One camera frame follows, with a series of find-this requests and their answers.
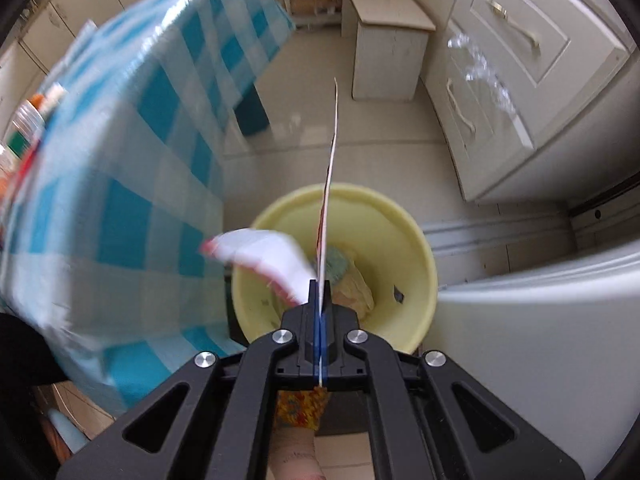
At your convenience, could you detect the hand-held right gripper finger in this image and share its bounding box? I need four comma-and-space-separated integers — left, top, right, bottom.
54, 280, 321, 480
320, 281, 585, 480

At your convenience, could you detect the white red wrapper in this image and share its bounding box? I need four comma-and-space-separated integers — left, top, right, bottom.
200, 228, 317, 307

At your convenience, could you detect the yellow plastic bucket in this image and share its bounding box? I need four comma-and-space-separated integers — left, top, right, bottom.
231, 183, 439, 356

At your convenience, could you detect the cardboard packet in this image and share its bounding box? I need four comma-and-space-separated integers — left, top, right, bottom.
315, 78, 341, 388

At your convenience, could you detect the orange patterned cloth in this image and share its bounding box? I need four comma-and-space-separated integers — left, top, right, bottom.
274, 389, 329, 432

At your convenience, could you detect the yellowish plastic bag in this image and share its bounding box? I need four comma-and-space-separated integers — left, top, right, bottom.
330, 259, 376, 317

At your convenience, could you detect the teal crumpled paper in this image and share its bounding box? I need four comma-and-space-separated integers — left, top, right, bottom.
311, 244, 359, 287

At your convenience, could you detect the white appliance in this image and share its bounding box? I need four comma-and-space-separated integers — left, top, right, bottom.
434, 239, 640, 480

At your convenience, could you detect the light blue plastic object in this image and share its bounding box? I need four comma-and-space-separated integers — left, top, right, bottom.
46, 406, 89, 457

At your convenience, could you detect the blue white checked tablecloth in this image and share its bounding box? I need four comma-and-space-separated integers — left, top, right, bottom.
0, 0, 297, 418

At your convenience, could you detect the clear plastic wrap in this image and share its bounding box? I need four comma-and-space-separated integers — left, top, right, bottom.
446, 31, 519, 117

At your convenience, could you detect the cream drawer cabinet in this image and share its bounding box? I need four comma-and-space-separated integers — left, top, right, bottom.
420, 0, 632, 206

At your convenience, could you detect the white wooden stool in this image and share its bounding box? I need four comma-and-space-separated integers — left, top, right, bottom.
341, 0, 437, 102

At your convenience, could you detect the green white packet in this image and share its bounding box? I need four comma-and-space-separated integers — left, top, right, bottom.
4, 129, 37, 159

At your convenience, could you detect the orange white packet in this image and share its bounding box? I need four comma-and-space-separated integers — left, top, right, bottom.
22, 84, 67, 121

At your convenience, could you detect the cream kitchen cabinet row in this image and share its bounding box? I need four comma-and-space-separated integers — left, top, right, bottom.
0, 0, 132, 126

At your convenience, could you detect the brass drawer handle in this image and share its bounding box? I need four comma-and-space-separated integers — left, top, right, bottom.
484, 0, 542, 50
446, 78, 477, 134

